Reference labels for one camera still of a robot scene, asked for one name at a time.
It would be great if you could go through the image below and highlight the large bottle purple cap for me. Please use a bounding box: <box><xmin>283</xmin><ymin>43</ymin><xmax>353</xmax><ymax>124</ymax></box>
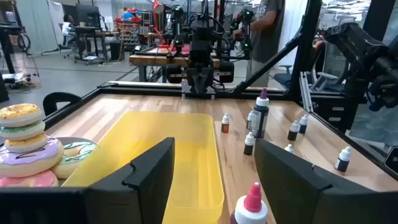
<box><xmin>250</xmin><ymin>88</ymin><xmax>271</xmax><ymax>139</ymax></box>

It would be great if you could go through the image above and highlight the small plain yellow toy donut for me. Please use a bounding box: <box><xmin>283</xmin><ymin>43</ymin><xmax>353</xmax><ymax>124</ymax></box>
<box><xmin>3</xmin><ymin>133</ymin><xmax>49</xmax><ymax>154</ymax></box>

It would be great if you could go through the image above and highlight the grey office chair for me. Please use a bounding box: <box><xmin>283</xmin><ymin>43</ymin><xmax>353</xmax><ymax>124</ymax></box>
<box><xmin>273</xmin><ymin>63</ymin><xmax>341</xmax><ymax>93</ymax></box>

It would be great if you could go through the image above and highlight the red parts bin rack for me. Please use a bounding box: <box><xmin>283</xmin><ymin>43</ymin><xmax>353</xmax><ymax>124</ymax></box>
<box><xmin>113</xmin><ymin>17</ymin><xmax>141</xmax><ymax>53</ymax></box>

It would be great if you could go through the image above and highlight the small orange dropper bottle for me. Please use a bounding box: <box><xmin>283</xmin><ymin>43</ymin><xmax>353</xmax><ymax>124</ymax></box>
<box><xmin>220</xmin><ymin>113</ymin><xmax>231</xmax><ymax>134</ymax></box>

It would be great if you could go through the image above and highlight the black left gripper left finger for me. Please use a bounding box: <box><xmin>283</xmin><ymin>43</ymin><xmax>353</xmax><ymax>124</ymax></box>
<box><xmin>85</xmin><ymin>137</ymin><xmax>176</xmax><ymax>224</ymax></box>

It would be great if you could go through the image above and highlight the purple frosted toy donut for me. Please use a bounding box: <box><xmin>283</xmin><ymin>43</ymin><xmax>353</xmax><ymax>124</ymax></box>
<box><xmin>0</xmin><ymin>137</ymin><xmax>65</xmax><ymax>179</ymax></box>

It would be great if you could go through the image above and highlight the yellow translucent plastic tray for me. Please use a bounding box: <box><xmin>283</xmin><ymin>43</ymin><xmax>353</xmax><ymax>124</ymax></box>
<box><xmin>62</xmin><ymin>111</ymin><xmax>225</xmax><ymax>224</ymax></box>

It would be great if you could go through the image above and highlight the mint striped toy donut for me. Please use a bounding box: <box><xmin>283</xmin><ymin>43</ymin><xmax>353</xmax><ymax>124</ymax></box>
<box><xmin>50</xmin><ymin>141</ymin><xmax>98</xmax><ymax>180</ymax></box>

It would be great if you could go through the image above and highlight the green frosted toy donut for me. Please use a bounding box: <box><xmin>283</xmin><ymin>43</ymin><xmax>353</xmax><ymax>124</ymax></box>
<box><xmin>0</xmin><ymin>119</ymin><xmax>47</xmax><ymax>141</ymax></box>

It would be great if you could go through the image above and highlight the small blue dropper bottle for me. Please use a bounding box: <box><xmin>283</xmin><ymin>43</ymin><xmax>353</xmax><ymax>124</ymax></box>
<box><xmin>298</xmin><ymin>114</ymin><xmax>309</xmax><ymax>135</ymax></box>

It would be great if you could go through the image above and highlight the person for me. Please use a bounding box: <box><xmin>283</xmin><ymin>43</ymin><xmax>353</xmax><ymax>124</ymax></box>
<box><xmin>232</xmin><ymin>0</ymin><xmax>286</xmax><ymax>88</ymax></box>
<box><xmin>61</xmin><ymin>14</ymin><xmax>75</xmax><ymax>40</ymax></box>

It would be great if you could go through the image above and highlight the yellow sprinkled toy donut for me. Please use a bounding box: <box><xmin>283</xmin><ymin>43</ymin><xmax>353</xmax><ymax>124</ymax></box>
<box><xmin>0</xmin><ymin>103</ymin><xmax>44</xmax><ymax>128</ymax></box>

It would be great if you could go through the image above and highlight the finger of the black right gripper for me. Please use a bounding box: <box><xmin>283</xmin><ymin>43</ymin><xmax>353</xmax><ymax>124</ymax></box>
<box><xmin>200</xmin><ymin>67</ymin><xmax>215</xmax><ymax>93</ymax></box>
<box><xmin>186</xmin><ymin>68</ymin><xmax>201</xmax><ymax>93</ymax></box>

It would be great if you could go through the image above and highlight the wooden workbench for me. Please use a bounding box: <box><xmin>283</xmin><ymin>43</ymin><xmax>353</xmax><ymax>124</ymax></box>
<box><xmin>129</xmin><ymin>43</ymin><xmax>249</xmax><ymax>84</ymax></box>

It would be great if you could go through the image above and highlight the dark office desk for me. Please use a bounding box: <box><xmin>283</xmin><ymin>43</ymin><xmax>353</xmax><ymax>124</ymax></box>
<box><xmin>70</xmin><ymin>26</ymin><xmax>121</xmax><ymax>65</ymax></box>

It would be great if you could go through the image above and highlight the grey round plate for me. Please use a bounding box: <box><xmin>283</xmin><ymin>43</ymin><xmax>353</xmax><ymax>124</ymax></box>
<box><xmin>55</xmin><ymin>136</ymin><xmax>100</xmax><ymax>187</ymax></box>

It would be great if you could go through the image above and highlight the black aluminium table frame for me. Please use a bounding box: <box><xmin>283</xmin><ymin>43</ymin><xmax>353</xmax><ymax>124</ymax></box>
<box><xmin>43</xmin><ymin>0</ymin><xmax>398</xmax><ymax>182</ymax></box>

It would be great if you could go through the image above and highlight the large red bottle pink cap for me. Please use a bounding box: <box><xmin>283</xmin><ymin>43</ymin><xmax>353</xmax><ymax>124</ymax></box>
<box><xmin>229</xmin><ymin>182</ymin><xmax>269</xmax><ymax>224</ymax></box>

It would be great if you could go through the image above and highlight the black waste bin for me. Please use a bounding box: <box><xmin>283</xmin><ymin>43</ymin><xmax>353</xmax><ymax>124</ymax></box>
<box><xmin>108</xmin><ymin>40</ymin><xmax>126</xmax><ymax>62</ymax></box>

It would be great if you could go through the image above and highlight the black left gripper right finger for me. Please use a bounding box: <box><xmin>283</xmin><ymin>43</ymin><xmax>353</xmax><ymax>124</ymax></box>
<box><xmin>254</xmin><ymin>138</ymin><xmax>379</xmax><ymax>224</ymax></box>

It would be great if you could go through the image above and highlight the black computer monitor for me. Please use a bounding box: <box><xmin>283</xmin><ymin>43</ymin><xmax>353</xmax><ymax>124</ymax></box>
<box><xmin>75</xmin><ymin>3</ymin><xmax>101</xmax><ymax>29</ymax></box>

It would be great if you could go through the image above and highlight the black standing desk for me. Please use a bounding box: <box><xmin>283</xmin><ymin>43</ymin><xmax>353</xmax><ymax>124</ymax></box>
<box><xmin>0</xmin><ymin>0</ymin><xmax>32</xmax><ymax>75</ymax></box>

